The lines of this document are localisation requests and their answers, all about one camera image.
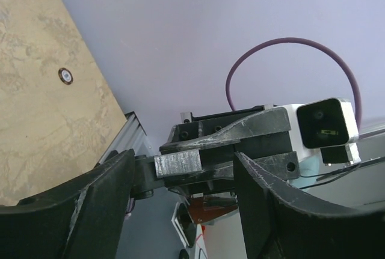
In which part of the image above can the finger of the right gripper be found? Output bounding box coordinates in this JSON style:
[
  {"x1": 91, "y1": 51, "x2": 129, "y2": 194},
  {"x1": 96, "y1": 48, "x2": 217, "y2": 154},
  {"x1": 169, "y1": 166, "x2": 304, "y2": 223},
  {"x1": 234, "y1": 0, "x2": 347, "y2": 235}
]
[
  {"x1": 131, "y1": 151, "x2": 299, "y2": 200},
  {"x1": 159, "y1": 107, "x2": 291, "y2": 153}
]

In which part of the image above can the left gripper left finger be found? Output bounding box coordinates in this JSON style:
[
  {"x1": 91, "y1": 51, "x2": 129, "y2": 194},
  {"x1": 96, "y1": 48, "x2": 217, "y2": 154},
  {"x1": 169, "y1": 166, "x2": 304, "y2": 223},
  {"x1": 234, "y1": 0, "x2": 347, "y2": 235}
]
[{"x1": 1, "y1": 150, "x2": 135, "y2": 258}]

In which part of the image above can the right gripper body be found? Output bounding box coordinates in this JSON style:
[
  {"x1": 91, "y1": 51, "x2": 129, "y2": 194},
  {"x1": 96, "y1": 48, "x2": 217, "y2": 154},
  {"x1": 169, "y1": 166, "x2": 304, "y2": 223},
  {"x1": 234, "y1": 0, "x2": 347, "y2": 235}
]
[{"x1": 168, "y1": 104, "x2": 300, "y2": 200}]

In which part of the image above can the brown tape ring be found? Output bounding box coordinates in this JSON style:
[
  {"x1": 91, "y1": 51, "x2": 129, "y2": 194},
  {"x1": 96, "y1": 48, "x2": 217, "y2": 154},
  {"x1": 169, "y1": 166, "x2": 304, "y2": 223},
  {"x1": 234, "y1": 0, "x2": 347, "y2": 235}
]
[{"x1": 58, "y1": 67, "x2": 75, "y2": 85}]

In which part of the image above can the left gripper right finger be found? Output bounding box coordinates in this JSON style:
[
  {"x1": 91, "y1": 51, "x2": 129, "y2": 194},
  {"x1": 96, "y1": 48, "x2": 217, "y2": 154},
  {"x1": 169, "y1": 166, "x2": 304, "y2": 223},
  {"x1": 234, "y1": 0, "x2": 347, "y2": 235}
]
[{"x1": 233, "y1": 152, "x2": 384, "y2": 258}]

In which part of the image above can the grey staple strip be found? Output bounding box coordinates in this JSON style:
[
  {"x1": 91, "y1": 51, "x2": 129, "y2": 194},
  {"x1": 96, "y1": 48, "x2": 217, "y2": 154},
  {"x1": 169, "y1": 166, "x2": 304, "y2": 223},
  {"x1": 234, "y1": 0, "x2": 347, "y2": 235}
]
[{"x1": 154, "y1": 150, "x2": 202, "y2": 178}]

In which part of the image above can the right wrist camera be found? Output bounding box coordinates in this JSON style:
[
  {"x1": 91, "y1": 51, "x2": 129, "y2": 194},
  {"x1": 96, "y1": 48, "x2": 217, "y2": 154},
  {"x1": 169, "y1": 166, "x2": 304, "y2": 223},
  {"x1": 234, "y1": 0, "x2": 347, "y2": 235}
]
[{"x1": 283, "y1": 98, "x2": 361, "y2": 166}]

